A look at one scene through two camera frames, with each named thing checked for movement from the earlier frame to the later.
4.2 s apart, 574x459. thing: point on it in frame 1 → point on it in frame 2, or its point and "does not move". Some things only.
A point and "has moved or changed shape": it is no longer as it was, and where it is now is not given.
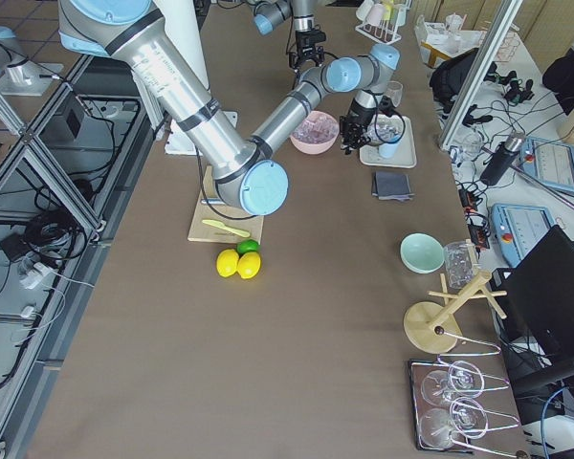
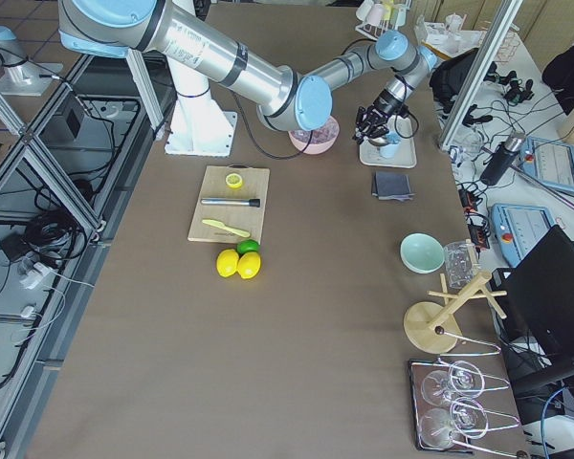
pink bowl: x=316 y=134 does not move
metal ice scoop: x=383 y=128 has moved or changed shape
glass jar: x=461 y=263 does not move
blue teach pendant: x=553 y=163 does not move
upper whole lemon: x=227 y=262 does not move
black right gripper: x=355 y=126 → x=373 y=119
